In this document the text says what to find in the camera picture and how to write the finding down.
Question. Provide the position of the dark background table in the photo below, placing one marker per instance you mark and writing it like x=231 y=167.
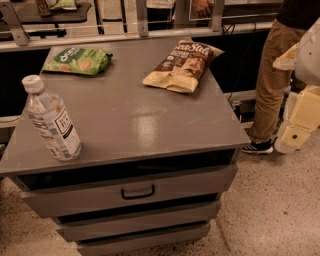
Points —
x=28 y=14

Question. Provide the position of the middle grey drawer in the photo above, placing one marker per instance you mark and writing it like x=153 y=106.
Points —
x=140 y=221

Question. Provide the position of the background green snack bag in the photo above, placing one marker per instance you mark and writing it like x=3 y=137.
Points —
x=63 y=4

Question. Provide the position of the black and white sneaker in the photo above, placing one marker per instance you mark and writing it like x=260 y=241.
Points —
x=258 y=148

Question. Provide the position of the metal railing frame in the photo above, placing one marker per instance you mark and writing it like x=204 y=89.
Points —
x=122 y=20

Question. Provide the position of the brown sea salt chip bag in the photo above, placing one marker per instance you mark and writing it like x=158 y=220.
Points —
x=182 y=70

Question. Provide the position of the black drawer handle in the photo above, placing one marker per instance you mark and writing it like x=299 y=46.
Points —
x=140 y=193

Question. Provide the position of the background person in white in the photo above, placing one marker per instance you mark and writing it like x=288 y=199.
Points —
x=165 y=14

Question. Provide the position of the grey drawer cabinet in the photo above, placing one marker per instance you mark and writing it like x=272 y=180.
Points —
x=128 y=129

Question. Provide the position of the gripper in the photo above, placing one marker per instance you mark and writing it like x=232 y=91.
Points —
x=309 y=57

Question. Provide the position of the top grey drawer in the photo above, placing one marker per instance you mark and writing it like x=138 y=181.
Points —
x=91 y=197

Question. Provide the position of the clear plastic water bottle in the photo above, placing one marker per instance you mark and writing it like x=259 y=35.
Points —
x=50 y=117

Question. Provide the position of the person in khaki trousers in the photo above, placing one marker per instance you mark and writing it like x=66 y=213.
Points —
x=292 y=21

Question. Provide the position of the grey drawer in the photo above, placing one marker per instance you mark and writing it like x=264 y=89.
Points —
x=124 y=244
x=140 y=221
x=91 y=197

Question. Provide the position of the bottom grey drawer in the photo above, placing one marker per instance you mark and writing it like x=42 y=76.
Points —
x=124 y=244

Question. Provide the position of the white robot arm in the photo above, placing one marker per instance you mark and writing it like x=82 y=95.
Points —
x=304 y=57

